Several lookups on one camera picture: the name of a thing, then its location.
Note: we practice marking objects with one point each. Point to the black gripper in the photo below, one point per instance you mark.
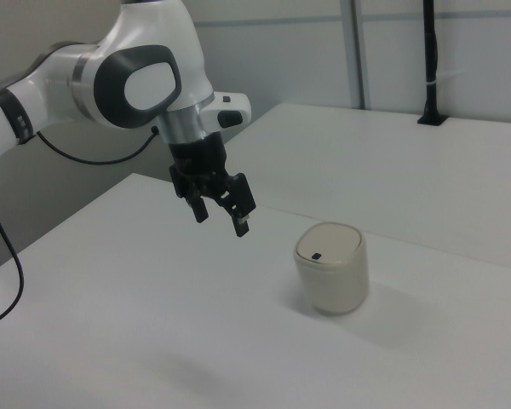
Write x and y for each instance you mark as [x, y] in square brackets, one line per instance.
[198, 159]

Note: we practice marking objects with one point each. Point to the small white trash can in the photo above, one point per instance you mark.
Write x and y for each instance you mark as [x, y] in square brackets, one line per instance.
[332, 285]

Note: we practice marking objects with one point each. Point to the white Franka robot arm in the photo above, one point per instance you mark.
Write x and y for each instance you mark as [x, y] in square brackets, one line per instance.
[149, 85]

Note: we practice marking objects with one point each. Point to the cream trash can lid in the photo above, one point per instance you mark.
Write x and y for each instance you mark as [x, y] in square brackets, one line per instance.
[330, 245]

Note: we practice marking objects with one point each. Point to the black pole with base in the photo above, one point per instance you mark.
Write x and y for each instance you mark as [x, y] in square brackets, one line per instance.
[431, 64]

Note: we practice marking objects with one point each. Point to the grey partition post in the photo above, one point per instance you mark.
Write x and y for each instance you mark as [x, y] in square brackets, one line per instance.
[359, 51]

